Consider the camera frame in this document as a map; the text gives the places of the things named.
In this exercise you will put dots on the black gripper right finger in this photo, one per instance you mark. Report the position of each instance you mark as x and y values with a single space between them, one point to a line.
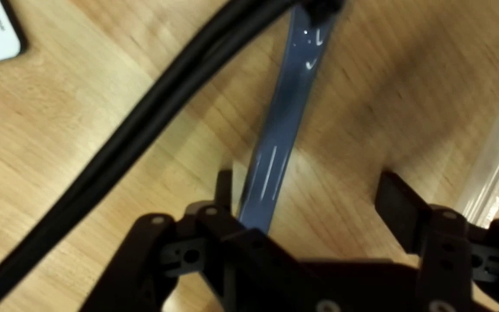
452 260

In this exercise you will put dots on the blue-grey strip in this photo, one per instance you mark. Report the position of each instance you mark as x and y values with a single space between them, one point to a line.
285 114

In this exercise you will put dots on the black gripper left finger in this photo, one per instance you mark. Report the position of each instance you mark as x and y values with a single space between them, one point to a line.
147 260

